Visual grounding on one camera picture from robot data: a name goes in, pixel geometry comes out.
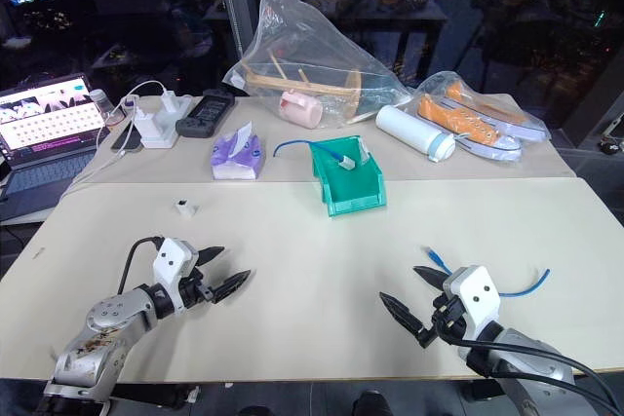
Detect white power strip with adapters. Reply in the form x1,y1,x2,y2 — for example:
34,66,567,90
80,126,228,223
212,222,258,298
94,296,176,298
131,89,192,150

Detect black remote device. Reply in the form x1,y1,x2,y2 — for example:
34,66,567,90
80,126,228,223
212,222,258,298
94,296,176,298
175,88,236,138

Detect wooden rack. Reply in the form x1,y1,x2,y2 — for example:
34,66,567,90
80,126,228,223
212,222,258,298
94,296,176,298
238,53,365,123

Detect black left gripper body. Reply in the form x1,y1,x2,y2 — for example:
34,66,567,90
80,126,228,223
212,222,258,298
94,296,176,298
178,259,218,310

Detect white cylindrical bottle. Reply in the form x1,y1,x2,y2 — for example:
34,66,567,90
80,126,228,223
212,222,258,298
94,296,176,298
374,103,457,163

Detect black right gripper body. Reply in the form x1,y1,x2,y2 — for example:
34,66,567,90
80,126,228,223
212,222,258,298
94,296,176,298
416,288,468,349

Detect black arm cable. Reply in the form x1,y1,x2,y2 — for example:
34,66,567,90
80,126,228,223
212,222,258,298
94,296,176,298
118,237,165,298
436,321,621,416

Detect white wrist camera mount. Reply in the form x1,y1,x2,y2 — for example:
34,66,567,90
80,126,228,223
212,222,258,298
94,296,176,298
442,265,502,339
152,237,200,296

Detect open laptop computer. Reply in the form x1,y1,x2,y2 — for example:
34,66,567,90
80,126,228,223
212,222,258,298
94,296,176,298
0,73,111,225

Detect large clear plastic bag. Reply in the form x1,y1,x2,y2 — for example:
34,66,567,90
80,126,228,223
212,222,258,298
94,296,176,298
221,0,415,128

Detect black smartphone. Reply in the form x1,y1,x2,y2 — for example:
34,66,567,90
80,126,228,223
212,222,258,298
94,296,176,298
110,121,145,153

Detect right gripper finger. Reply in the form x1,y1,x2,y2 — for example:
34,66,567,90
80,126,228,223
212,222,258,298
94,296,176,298
379,291,425,337
412,266,448,290

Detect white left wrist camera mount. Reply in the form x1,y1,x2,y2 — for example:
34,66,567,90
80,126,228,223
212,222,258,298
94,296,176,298
152,237,200,296

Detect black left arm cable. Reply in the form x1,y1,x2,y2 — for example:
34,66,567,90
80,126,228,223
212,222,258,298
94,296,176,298
118,237,165,298

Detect purple tissue pack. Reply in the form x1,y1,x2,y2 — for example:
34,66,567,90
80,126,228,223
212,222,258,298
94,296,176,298
210,121,267,181

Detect dark rounded shape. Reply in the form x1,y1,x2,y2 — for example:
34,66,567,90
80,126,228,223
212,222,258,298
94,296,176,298
352,389,387,416

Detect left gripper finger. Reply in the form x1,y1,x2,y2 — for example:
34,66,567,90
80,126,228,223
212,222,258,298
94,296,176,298
212,269,253,304
197,246,226,265

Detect pink mug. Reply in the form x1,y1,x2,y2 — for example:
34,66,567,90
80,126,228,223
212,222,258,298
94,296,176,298
278,89,324,130

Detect short blue Ethernet cable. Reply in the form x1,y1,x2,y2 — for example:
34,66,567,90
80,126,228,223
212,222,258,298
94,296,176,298
421,245,552,299

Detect green plastic parts bin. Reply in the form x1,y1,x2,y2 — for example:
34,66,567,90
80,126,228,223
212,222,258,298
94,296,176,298
310,135,389,218

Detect grey window frame post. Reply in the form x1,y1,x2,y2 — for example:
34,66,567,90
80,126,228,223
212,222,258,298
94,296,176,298
219,0,260,55

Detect orange canvas sneaker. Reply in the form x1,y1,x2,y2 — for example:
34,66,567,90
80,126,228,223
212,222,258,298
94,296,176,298
417,94,523,162
446,82,550,142

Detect clear small plastic bottle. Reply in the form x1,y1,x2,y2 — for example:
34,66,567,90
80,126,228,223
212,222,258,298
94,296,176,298
89,88,130,133

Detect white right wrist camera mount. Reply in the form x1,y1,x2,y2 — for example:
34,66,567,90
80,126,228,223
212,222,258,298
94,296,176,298
442,265,502,339

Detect dark background table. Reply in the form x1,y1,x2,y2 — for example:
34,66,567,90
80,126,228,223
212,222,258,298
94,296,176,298
340,0,449,87

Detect white charging cable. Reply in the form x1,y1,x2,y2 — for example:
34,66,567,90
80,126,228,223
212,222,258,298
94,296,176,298
60,80,170,198

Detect bagged orange sneakers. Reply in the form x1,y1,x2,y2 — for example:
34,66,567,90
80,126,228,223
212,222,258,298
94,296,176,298
411,70,553,164

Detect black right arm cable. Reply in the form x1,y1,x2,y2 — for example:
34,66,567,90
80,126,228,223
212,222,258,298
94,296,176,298
436,321,621,416

